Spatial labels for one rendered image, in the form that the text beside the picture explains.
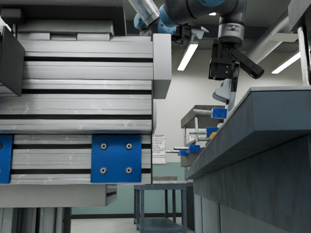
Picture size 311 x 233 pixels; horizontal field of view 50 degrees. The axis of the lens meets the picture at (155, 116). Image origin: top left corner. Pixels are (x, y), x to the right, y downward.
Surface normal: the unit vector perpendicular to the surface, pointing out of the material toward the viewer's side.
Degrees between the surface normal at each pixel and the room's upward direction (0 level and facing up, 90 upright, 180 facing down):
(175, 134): 90
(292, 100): 90
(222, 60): 98
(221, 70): 98
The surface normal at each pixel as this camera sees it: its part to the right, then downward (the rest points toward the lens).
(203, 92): 0.11, -0.21
